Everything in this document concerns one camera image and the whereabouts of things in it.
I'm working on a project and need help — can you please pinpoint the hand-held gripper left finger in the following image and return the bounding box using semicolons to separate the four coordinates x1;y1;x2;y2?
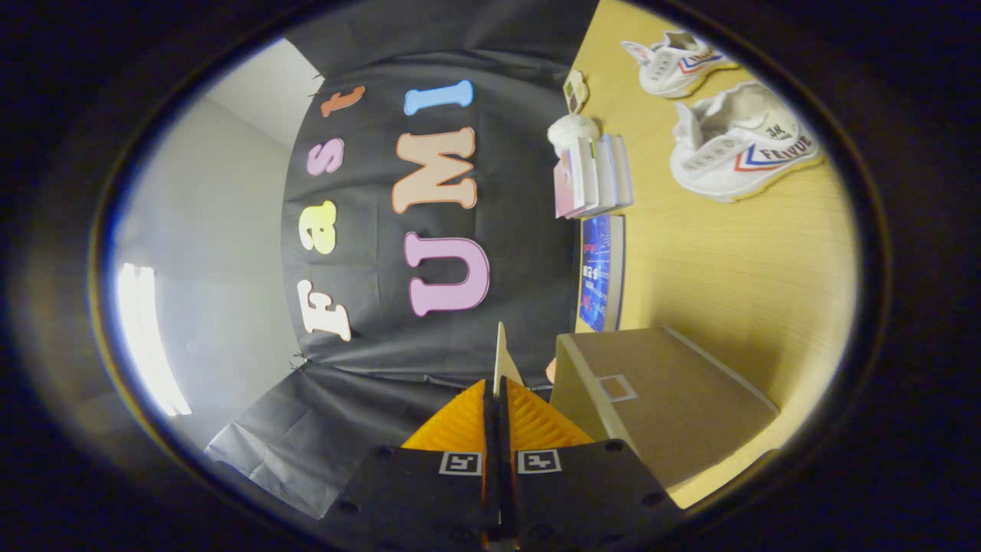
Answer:
320;379;500;552

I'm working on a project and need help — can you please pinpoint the pink book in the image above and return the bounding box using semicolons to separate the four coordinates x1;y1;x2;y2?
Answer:
553;146;577;220

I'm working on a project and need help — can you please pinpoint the small checkered card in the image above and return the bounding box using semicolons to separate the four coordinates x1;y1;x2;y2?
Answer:
563;69;590;115

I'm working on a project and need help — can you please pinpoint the white fluffy ball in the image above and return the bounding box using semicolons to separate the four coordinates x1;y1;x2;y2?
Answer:
547;113;601;159

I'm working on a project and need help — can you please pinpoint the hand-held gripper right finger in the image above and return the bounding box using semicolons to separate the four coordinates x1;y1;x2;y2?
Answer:
498;376;684;552

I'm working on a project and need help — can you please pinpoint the brown cardboard storage box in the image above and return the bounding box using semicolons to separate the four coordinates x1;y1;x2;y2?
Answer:
494;322;781;491

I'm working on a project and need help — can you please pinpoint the blue cover book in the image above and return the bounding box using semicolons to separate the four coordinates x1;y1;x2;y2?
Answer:
575;213;626;334

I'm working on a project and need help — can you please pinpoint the pale blue book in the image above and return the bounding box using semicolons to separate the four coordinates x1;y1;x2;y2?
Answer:
596;135;618;212
615;135;635;209

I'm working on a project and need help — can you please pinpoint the white book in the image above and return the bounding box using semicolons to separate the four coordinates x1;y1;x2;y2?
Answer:
573;136;600;217

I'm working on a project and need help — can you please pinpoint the black backdrop cloth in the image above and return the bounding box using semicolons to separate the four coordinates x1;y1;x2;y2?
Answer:
205;0;602;522

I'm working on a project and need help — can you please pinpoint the white sneaker shoe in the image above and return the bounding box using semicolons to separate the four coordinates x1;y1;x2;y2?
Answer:
621;31;740;99
669;80;825;203

